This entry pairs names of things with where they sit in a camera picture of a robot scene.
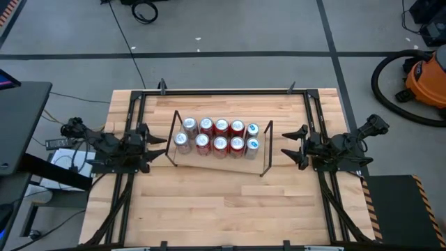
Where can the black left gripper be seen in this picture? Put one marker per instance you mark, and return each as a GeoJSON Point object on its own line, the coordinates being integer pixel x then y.
{"type": "Point", "coordinates": [132, 148]}

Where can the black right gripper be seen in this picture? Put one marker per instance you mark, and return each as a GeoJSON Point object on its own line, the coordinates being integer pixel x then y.
{"type": "Point", "coordinates": [317, 146]}

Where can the silver Diet Coke can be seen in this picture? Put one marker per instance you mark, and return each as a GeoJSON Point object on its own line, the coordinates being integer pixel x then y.
{"type": "Point", "coordinates": [190, 123]}
{"type": "Point", "coordinates": [181, 139]}

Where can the silver blue Red Bull can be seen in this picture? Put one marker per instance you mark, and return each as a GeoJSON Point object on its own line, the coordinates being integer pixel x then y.
{"type": "Point", "coordinates": [252, 129]}
{"type": "Point", "coordinates": [252, 144]}

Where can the red Coca-Cola can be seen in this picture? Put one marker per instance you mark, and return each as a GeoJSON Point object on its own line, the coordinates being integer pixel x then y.
{"type": "Point", "coordinates": [206, 123]}
{"type": "Point", "coordinates": [202, 141]}

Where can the red Coke Zero can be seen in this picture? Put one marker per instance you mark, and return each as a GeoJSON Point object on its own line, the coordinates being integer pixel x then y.
{"type": "Point", "coordinates": [237, 126]}
{"type": "Point", "coordinates": [237, 143]}

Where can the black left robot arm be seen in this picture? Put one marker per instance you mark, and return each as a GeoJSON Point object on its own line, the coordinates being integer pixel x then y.
{"type": "Point", "coordinates": [104, 143]}

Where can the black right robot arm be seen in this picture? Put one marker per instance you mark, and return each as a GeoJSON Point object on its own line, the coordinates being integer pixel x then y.
{"type": "Point", "coordinates": [341, 144]}

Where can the white flat box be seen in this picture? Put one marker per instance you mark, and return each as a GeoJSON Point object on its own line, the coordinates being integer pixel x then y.
{"type": "Point", "coordinates": [62, 158]}

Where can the black power adapter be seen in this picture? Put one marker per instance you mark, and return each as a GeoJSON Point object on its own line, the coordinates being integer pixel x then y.
{"type": "Point", "coordinates": [59, 143]}

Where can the orange shop vacuum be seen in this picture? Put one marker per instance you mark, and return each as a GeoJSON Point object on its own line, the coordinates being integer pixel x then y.
{"type": "Point", "coordinates": [375, 83]}
{"type": "Point", "coordinates": [426, 82]}

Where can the black desk stand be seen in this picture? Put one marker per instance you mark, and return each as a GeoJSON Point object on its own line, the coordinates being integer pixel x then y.
{"type": "Point", "coordinates": [52, 171]}

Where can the silver aluminium extrusion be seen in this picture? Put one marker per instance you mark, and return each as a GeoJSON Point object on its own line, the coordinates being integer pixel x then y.
{"type": "Point", "coordinates": [130, 249]}
{"type": "Point", "coordinates": [324, 249]}

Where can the black hazard-striped floor mat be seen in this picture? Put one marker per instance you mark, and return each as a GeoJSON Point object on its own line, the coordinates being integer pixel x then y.
{"type": "Point", "coordinates": [8, 10]}
{"type": "Point", "coordinates": [393, 209]}

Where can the black desk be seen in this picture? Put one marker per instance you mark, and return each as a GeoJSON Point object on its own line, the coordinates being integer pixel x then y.
{"type": "Point", "coordinates": [24, 122]}

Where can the black desk monitor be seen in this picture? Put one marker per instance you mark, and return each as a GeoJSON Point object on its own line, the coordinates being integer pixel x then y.
{"type": "Point", "coordinates": [7, 82]}

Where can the black equipment cases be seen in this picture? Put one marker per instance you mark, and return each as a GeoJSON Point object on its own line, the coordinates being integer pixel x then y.
{"type": "Point", "coordinates": [432, 21]}

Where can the wooden shelf black metal frame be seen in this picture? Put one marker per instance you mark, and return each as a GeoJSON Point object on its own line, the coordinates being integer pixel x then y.
{"type": "Point", "coordinates": [216, 164]}

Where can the black table frame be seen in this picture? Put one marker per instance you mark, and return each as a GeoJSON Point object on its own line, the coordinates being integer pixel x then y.
{"type": "Point", "coordinates": [223, 92]}

